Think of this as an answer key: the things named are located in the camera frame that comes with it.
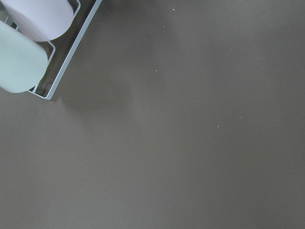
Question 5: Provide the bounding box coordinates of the white plastic cup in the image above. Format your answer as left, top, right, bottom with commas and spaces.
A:
0, 22, 48, 93

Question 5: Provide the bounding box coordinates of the pink plastic cup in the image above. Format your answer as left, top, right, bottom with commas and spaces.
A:
1, 0, 74, 42

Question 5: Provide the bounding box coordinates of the white wire cup rack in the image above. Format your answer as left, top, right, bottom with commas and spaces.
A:
0, 0, 101, 100

